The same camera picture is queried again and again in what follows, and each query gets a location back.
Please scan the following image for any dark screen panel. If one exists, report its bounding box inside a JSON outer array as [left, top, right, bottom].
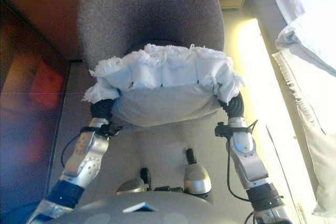
[[0, 0, 71, 209]]

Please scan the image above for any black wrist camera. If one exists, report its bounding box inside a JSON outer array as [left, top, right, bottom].
[[100, 122, 123, 137], [214, 122, 232, 138]]

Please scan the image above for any white fringed cushion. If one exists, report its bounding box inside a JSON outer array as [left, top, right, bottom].
[[81, 42, 246, 128]]

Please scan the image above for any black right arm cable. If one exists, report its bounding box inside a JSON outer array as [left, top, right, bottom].
[[226, 136, 257, 224]]

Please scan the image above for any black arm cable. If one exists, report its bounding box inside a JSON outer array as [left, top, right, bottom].
[[60, 134, 82, 169], [226, 136, 257, 224]]

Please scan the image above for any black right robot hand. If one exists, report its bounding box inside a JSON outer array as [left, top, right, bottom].
[[222, 94, 245, 119]]

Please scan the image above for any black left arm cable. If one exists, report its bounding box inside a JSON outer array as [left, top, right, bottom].
[[60, 134, 82, 169]]

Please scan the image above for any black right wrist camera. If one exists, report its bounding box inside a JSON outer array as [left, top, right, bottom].
[[214, 122, 232, 138]]

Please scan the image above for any grey fabric armchair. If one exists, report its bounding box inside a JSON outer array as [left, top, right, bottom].
[[78, 0, 225, 78]]

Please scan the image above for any beige upholstered bed frame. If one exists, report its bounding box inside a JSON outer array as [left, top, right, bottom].
[[245, 0, 316, 224]]

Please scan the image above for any white fringed bedspread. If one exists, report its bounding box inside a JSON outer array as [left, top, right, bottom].
[[271, 50, 336, 217]]

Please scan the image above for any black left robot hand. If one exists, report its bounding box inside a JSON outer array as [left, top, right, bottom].
[[90, 99, 115, 119]]

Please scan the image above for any white duvet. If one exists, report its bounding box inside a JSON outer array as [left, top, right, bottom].
[[274, 11, 336, 77]]

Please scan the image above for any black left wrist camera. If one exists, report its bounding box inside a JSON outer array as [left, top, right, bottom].
[[100, 122, 123, 137]]

